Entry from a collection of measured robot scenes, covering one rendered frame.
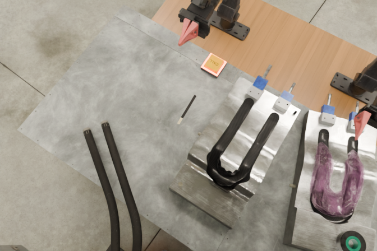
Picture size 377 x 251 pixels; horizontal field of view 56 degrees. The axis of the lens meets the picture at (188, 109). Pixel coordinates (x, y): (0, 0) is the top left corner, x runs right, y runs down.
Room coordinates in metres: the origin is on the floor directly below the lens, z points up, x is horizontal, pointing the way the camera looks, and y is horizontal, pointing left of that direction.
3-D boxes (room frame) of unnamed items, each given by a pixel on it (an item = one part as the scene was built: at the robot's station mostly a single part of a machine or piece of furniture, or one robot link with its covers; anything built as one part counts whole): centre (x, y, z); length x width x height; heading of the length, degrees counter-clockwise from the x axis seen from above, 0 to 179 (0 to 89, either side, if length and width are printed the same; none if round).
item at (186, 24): (0.59, 0.00, 1.20); 0.09 x 0.07 x 0.07; 151
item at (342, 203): (0.22, -0.52, 0.90); 0.26 x 0.18 x 0.08; 166
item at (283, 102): (0.53, -0.37, 0.89); 0.13 x 0.05 x 0.05; 149
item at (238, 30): (0.90, -0.16, 0.84); 0.20 x 0.07 x 0.08; 61
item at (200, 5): (0.66, -0.02, 1.25); 0.07 x 0.06 x 0.11; 60
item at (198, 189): (0.33, -0.18, 0.87); 0.50 x 0.26 x 0.14; 149
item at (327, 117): (0.49, -0.53, 0.86); 0.13 x 0.05 x 0.05; 166
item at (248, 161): (0.33, -0.20, 0.92); 0.35 x 0.16 x 0.09; 149
